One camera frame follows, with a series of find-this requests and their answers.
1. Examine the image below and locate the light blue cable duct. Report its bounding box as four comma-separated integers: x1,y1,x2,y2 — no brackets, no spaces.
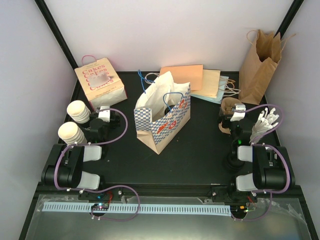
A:
42,202,231,217

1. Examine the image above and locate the right black frame post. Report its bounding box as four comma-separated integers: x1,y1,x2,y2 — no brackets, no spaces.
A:
275,0,304,39

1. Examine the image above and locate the far paper cup stack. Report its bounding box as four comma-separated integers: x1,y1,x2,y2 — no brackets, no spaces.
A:
66,100,91,124

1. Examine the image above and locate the blue checkered paper bag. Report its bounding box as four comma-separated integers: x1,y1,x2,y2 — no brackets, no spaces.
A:
134,71,191,155

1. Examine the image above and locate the paper cup stack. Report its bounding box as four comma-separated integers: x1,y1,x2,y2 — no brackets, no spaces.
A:
58,121,87,145
66,100,91,124

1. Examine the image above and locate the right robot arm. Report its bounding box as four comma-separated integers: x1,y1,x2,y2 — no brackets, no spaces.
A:
218,103,296,202

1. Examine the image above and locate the left black frame post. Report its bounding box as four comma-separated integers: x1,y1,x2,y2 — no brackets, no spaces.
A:
34,0,78,69

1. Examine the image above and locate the Cakes printed paper bag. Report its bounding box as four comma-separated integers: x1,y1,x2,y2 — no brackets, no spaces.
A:
74,57,127,109

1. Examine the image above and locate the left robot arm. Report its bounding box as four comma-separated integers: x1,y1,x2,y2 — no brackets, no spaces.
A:
41,110,121,200

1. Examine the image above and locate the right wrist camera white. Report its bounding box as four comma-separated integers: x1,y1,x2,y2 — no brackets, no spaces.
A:
230,103,246,122

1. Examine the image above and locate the standing brown paper bag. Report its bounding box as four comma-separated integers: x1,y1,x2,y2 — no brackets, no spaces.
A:
238,29,294,105

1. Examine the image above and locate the tan flat paper bag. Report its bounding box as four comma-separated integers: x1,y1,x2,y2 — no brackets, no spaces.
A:
191,69,221,98

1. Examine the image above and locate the orange flat paper bag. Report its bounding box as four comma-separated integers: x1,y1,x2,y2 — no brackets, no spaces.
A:
159,64,203,91

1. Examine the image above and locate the black frame post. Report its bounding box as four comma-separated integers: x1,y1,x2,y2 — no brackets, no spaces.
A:
34,0,78,69
275,0,304,39

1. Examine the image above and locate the near paper cup stack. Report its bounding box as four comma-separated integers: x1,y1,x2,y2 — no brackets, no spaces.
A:
58,121,87,145

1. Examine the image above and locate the light blue flat paper bag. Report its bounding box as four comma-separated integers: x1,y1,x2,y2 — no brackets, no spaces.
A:
191,76,241,105

